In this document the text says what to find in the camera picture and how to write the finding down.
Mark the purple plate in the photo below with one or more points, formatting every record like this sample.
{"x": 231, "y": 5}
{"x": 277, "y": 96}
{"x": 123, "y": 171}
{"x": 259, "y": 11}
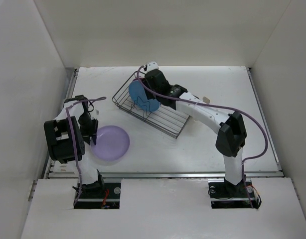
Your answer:
{"x": 112, "y": 143}

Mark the black wire dish rack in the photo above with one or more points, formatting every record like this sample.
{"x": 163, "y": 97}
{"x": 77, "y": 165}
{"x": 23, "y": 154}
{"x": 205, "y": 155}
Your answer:
{"x": 165, "y": 119}

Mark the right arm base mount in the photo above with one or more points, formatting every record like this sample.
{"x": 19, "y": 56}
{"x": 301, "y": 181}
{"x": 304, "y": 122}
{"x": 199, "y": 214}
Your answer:
{"x": 224, "y": 195}

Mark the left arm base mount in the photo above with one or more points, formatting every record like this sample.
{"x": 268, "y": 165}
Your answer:
{"x": 101, "y": 194}

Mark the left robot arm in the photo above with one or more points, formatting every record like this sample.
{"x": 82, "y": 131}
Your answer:
{"x": 67, "y": 136}

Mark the beige cutlery holder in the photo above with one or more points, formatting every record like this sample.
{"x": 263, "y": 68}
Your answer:
{"x": 206, "y": 100}

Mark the aluminium front rail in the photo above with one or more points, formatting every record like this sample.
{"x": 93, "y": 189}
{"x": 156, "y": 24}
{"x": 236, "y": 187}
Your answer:
{"x": 188, "y": 175}

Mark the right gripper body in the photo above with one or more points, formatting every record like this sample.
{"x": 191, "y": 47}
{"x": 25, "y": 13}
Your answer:
{"x": 145, "y": 82}

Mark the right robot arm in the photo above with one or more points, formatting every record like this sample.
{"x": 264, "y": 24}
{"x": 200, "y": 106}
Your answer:
{"x": 229, "y": 128}

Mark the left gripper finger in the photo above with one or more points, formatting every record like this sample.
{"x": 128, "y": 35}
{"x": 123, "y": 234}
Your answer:
{"x": 87, "y": 139}
{"x": 94, "y": 131}

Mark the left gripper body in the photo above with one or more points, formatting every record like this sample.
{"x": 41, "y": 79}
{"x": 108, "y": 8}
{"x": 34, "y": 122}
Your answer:
{"x": 84, "y": 121}

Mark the light blue plate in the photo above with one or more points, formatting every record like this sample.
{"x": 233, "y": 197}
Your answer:
{"x": 138, "y": 95}

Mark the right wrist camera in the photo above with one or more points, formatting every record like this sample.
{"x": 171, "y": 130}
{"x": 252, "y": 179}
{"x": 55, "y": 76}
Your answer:
{"x": 149, "y": 66}

